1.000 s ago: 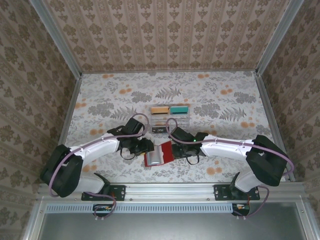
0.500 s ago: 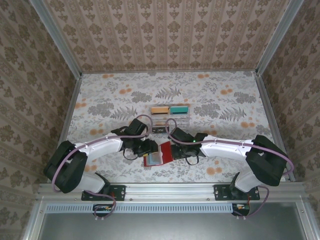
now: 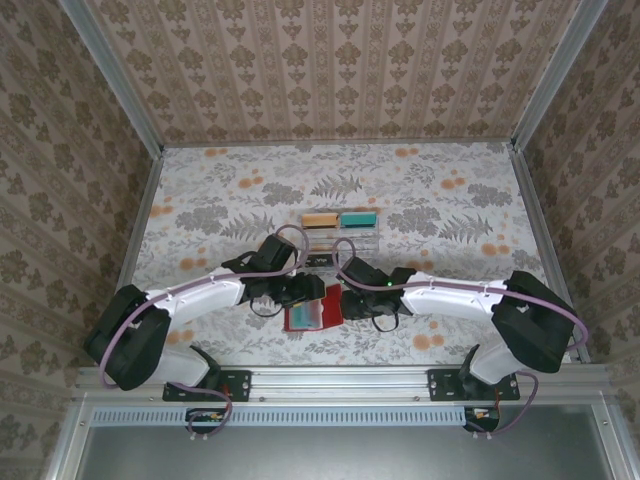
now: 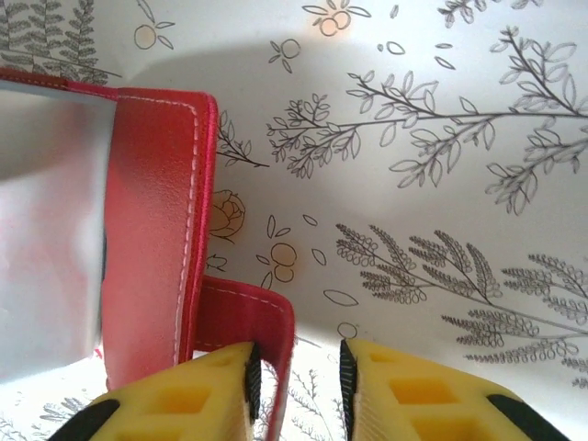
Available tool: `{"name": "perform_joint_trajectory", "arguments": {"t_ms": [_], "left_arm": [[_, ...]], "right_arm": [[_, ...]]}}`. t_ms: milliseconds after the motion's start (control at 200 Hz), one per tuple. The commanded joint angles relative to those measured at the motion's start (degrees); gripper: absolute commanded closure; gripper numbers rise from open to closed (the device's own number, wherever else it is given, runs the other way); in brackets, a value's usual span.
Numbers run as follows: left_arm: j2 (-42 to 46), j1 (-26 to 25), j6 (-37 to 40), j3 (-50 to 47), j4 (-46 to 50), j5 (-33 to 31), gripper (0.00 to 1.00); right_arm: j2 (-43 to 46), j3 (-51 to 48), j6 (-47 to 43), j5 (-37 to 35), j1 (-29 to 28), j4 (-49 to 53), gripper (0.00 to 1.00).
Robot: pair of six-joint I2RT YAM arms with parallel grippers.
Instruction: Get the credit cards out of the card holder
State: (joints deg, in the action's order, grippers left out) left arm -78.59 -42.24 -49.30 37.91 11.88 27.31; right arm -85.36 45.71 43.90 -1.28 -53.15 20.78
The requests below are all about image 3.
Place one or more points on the long aluminium base rail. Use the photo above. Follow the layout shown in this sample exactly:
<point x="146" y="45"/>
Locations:
<point x="340" y="382"/>

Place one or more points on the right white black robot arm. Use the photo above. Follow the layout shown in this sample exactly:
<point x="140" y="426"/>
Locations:
<point x="450" y="302"/>

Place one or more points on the aluminium table edge rail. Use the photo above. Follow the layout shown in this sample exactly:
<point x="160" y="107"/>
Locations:
<point x="535" y="210"/>
<point x="143" y="200"/>

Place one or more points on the teal card stack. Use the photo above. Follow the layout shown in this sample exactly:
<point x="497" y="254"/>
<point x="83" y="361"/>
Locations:
<point x="357" y="220"/>

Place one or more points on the orange card stack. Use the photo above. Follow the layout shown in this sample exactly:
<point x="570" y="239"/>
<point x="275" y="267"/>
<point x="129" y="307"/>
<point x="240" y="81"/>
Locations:
<point x="318" y="221"/>

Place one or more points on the black printed card stack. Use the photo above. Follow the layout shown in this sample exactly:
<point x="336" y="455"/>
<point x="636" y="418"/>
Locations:
<point x="320" y="261"/>

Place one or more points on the grey metal panel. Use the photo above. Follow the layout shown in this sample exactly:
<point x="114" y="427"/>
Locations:
<point x="340" y="455"/>

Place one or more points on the clear acrylic card organizer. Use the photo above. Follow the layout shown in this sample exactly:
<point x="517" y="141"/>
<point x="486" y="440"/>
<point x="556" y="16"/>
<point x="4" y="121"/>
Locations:
<point x="357" y="240"/>

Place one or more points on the black connector board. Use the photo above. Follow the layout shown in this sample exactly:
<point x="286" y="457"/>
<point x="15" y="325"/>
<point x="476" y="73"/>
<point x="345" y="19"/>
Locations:
<point x="482" y="421"/>
<point x="200" y="422"/>

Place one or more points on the aluminium frame post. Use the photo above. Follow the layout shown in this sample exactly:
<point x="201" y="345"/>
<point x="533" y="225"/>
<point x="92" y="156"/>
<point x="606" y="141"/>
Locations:
<point x="556" y="75"/>
<point x="115" y="75"/>

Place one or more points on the teal plastic card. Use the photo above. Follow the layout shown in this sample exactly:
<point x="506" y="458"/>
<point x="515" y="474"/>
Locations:
<point x="305" y="316"/>

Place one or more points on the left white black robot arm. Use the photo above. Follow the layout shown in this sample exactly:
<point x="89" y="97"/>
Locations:
<point x="200" y="300"/>

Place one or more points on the red leather card holder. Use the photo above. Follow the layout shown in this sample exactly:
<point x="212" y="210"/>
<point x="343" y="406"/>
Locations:
<point x="332" y="307"/>

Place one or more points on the thin aluminium table rail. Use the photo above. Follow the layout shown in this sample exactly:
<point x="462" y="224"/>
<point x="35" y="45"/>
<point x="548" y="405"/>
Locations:
<point x="340" y="144"/>

